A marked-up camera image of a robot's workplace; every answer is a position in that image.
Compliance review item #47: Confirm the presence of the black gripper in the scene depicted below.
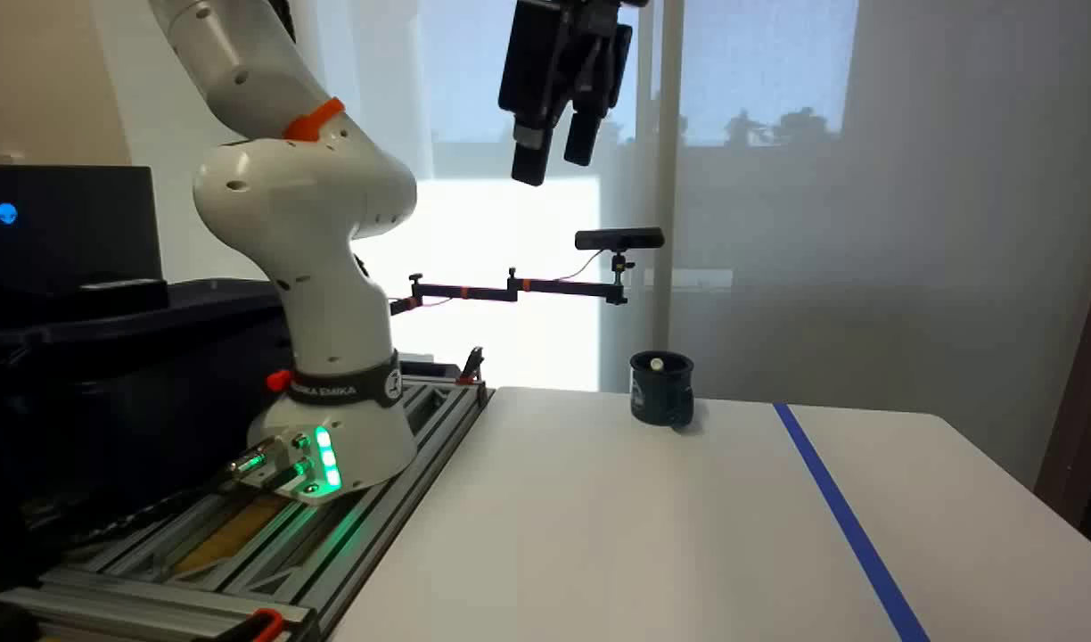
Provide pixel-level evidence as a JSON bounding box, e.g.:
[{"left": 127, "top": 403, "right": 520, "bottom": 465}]
[{"left": 495, "top": 0, "right": 644, "bottom": 189}]

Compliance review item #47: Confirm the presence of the black round cup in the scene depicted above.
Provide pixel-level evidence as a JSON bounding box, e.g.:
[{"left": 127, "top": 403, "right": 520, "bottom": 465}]
[{"left": 628, "top": 346, "right": 700, "bottom": 432}]

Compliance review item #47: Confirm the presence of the blue tape line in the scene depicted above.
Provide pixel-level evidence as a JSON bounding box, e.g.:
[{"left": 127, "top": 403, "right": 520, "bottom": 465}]
[{"left": 771, "top": 400, "right": 935, "bottom": 642}]

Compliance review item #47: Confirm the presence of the black monitor with blue light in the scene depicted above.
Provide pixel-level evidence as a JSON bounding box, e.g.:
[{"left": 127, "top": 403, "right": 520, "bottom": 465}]
[{"left": 0, "top": 162, "right": 172, "bottom": 313}]

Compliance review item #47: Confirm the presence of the black equipment cart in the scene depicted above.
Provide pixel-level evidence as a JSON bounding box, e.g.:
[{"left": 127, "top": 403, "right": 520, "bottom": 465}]
[{"left": 0, "top": 280, "right": 300, "bottom": 599}]

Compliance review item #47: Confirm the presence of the black stereo camera bar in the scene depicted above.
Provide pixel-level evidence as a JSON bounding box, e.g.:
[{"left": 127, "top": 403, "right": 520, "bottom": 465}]
[{"left": 571, "top": 225, "right": 666, "bottom": 252}]

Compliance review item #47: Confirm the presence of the black red jointed camera mount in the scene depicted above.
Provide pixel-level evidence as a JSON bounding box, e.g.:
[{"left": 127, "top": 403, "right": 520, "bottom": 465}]
[{"left": 389, "top": 250, "right": 634, "bottom": 318}]

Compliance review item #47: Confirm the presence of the orange cable strap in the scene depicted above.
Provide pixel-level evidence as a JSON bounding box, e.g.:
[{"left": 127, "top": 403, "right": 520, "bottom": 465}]
[{"left": 281, "top": 97, "right": 348, "bottom": 146}]

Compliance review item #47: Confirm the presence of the aluminium rail base frame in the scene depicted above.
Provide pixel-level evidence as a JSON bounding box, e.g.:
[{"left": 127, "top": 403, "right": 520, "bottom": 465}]
[{"left": 0, "top": 351, "right": 495, "bottom": 642}]

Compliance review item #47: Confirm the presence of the red black frame clamp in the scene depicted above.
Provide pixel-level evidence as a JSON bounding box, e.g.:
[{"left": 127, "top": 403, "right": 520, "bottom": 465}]
[{"left": 250, "top": 605, "right": 291, "bottom": 642}]

